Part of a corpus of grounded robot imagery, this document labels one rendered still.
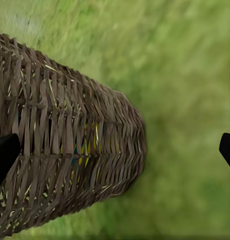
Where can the wicker basket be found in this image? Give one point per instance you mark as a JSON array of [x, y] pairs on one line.
[[42, 185]]

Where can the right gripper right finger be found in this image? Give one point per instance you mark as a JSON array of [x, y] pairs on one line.
[[224, 147]]

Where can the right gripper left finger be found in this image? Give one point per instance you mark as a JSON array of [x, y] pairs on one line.
[[10, 148]]

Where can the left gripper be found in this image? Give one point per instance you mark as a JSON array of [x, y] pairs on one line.
[[33, 142]]

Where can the easter egg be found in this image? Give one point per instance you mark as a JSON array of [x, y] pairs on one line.
[[89, 149]]

